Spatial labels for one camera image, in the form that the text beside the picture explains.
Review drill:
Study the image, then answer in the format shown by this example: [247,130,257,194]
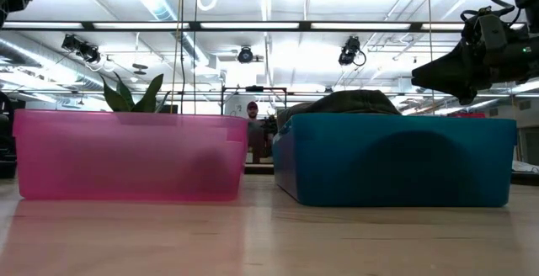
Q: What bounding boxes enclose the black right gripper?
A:
[411,27,539,106]

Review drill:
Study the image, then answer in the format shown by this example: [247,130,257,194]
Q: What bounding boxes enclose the dark grey bucket hat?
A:
[276,89,402,129]

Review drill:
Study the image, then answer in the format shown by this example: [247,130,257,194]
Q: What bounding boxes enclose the blue plastic bin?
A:
[272,112,518,209]

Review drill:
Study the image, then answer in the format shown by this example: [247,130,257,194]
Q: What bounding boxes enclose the person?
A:
[245,101,267,163]

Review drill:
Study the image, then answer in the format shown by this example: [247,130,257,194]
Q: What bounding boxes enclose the green leafy plant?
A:
[102,72,172,114]

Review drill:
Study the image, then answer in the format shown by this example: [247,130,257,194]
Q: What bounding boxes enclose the pink translucent plastic bin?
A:
[12,109,249,203]

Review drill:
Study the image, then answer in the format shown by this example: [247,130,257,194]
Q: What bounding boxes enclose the thin hanging cord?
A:
[425,0,435,115]

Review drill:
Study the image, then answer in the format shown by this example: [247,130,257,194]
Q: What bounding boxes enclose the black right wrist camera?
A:
[477,13,510,53]

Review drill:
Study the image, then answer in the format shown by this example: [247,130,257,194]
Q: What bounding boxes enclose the black ceiling camera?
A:
[337,35,367,67]
[236,46,254,65]
[61,34,102,65]

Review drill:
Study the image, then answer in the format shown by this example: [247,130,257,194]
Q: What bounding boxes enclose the black distant rig frame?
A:
[219,85,288,116]

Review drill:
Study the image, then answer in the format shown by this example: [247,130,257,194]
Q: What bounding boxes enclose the black overhead frame bar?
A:
[0,20,539,33]

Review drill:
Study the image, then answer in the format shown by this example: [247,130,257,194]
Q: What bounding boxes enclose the thin dark hanging cable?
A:
[191,0,200,115]

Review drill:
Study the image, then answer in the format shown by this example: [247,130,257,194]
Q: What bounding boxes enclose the yellow hanging rope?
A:
[169,0,185,115]

